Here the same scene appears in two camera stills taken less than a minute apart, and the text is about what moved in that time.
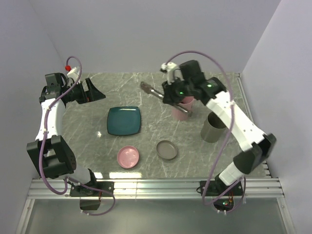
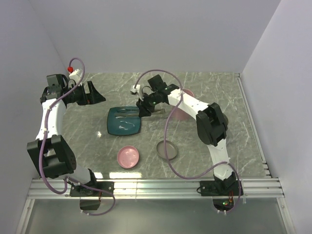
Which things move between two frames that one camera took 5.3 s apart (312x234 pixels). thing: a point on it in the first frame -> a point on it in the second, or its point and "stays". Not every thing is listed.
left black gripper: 92,94 stays
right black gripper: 169,97 -> 143,107
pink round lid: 127,157 stays
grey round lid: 166,149 stays
